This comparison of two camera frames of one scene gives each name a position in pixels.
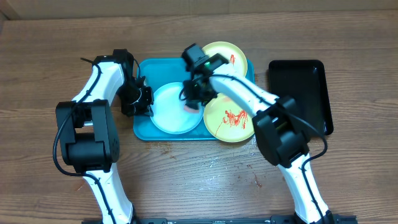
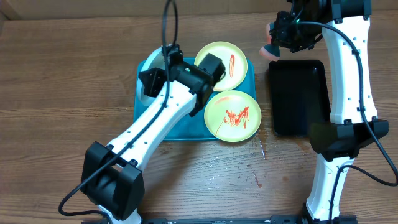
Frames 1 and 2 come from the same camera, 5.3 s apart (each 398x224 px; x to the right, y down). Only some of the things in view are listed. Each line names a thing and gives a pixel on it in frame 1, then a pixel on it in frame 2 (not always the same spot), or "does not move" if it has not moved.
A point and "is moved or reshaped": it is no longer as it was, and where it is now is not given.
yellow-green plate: x=227 y=121 does not move
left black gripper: x=144 y=109 to x=158 y=76
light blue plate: x=168 y=109 is moved or reshaped
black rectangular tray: x=305 y=82 does not move
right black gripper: x=194 y=96 to x=282 y=38
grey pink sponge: x=190 y=109 is moved or reshaped
